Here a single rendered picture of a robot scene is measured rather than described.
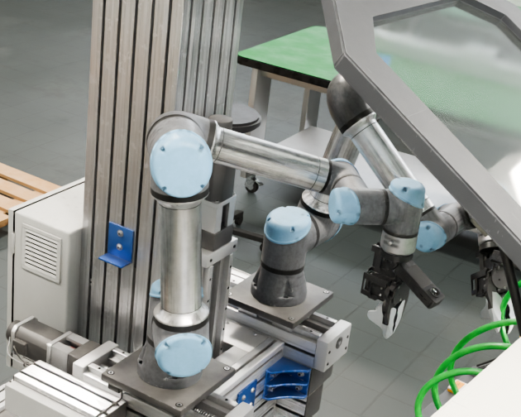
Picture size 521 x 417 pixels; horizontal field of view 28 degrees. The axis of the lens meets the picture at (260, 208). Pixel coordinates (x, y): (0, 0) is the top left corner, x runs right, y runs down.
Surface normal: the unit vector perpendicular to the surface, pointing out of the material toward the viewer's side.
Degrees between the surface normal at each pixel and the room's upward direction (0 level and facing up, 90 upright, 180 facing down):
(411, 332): 0
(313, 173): 70
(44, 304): 90
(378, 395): 0
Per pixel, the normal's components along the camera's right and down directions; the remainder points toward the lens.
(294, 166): 0.29, 0.06
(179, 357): 0.17, 0.54
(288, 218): 0.04, -0.86
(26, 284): -0.52, 0.29
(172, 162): 0.18, 0.29
